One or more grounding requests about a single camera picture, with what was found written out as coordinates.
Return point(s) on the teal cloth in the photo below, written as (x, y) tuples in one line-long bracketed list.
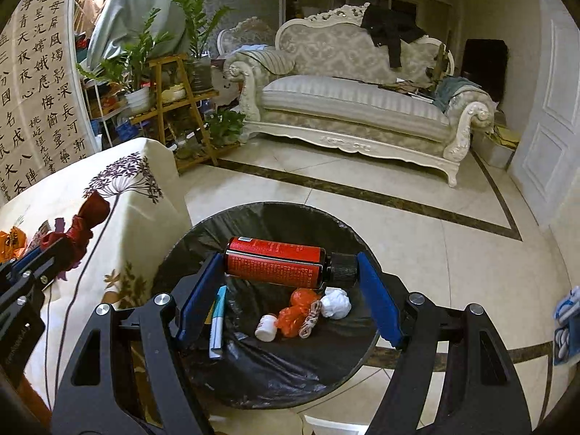
[(453, 93)]

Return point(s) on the dark red wrapper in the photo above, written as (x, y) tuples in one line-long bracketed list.
[(84, 231)]

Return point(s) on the white door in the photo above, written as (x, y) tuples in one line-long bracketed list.
[(548, 113)]

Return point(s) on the tall potted plant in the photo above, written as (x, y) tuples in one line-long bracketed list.
[(199, 72)]

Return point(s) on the white metal rack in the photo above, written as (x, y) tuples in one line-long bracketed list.
[(97, 118)]

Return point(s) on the small white bottle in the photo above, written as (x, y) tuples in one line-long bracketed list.
[(266, 327)]

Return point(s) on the blue and white tube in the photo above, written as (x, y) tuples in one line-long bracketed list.
[(219, 321)]

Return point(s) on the ornate cream armchair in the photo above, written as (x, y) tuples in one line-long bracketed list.
[(244, 31)]

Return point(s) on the floral tablecloth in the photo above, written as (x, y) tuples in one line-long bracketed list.
[(136, 235)]

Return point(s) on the orange-red plastic wrapper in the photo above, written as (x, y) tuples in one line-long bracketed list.
[(294, 312)]

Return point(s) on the black clothing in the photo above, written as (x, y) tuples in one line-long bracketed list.
[(383, 27)]

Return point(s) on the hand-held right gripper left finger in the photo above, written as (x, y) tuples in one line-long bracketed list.
[(199, 299)]

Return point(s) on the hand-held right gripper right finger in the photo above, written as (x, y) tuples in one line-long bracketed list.
[(380, 299)]

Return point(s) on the white paper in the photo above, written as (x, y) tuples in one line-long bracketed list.
[(336, 303)]

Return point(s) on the blue and white slipper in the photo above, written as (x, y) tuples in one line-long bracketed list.
[(566, 346), (568, 306)]

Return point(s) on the grey box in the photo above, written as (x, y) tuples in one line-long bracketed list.
[(496, 149)]

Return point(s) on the calligraphy wall hanging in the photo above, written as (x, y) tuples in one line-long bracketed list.
[(40, 99)]

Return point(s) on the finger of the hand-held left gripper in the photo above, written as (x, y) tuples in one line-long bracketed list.
[(54, 258), (38, 251)]

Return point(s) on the yellow flower pot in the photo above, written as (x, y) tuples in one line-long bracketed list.
[(174, 93)]

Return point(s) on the red bottle with black cap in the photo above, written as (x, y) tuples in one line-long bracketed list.
[(272, 260)]

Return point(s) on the round bin with black bag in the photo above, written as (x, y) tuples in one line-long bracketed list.
[(281, 371)]

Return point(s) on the ornate cream sofa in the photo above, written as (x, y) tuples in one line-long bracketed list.
[(344, 108)]

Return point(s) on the wooden plant stand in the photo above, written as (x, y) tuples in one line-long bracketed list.
[(158, 99)]

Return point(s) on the grey-green curtain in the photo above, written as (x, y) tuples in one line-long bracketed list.
[(136, 4)]

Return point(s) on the potted plant in white pot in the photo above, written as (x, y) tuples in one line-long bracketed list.
[(138, 98)]

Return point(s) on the small leafy floor plant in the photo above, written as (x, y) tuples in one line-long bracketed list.
[(224, 127)]

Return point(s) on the orange wrapper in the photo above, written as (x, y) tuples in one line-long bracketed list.
[(11, 242)]

